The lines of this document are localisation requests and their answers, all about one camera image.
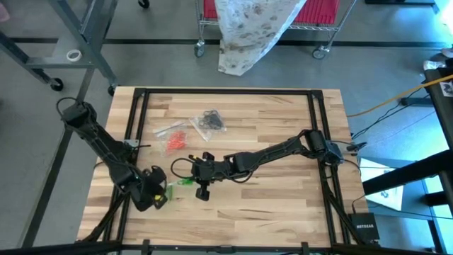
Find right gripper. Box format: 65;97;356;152
190;152;235;203

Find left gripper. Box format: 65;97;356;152
130;165;168;213

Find orange rubber band pile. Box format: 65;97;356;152
166;130;188;152

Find black rubber band pile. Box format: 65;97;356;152
197;110;226;131

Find white floral cloth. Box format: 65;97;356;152
214;0;309;77

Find white tape roll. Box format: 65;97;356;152
66;49;83;63

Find red plastic bin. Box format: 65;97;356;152
292;0;341;26
202;0;219;21

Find white paper sheet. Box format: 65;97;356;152
358;157;404;211

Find black stand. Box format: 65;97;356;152
360;65;453;254

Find black cable bundle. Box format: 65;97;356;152
78;161;137;245

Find black aluminium table frame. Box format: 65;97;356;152
0;87;453;255

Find grey wheeled table frame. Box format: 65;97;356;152
0;0;151;97

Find black Netgear network switch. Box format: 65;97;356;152
348;211;380;245

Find chrome wire shelf cart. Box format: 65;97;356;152
193;0;359;60

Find black floor cables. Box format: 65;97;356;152
351;92;437;140

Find yellow cable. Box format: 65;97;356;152
345;73;453;118

